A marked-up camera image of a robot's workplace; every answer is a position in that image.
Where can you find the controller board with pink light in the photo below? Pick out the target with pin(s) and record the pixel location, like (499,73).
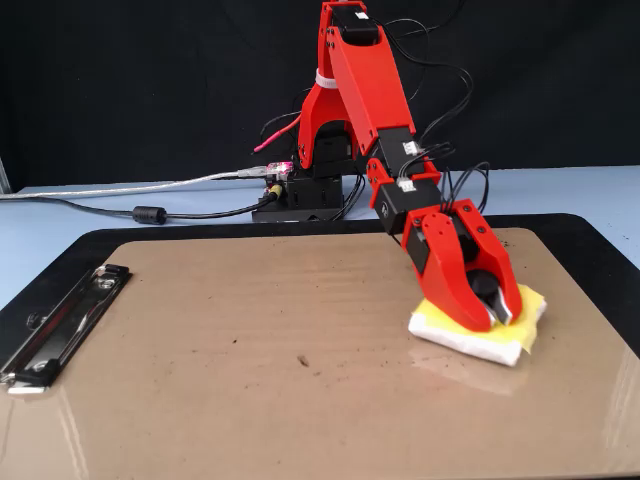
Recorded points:
(280,169)

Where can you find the yellow white sponge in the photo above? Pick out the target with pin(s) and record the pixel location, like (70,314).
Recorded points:
(450,335)

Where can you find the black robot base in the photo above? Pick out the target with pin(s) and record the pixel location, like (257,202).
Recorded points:
(315,195)

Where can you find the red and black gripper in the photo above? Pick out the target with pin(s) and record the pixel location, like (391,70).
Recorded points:
(400,205)

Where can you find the black clipboard with brown board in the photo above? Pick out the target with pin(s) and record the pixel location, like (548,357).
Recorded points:
(250,400)

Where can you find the metal clipboard clip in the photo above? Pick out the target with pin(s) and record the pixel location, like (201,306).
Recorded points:
(65,325)

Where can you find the white zip tie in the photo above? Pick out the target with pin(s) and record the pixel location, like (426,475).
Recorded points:
(325,81)

